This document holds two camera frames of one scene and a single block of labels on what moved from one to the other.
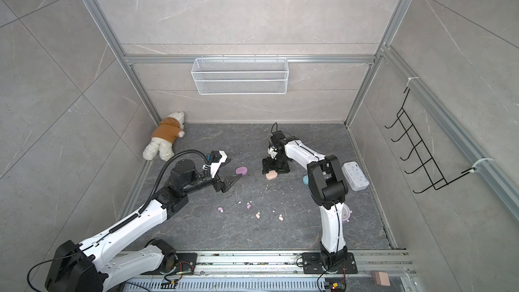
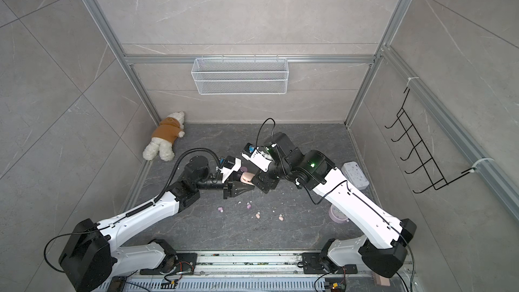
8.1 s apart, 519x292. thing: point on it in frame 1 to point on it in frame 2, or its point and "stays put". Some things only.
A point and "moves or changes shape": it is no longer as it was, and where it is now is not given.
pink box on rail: [381, 278] stays put
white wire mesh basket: [240, 76] stays put
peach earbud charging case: [272, 175] moves or changes shape
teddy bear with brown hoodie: [163, 136] stays put
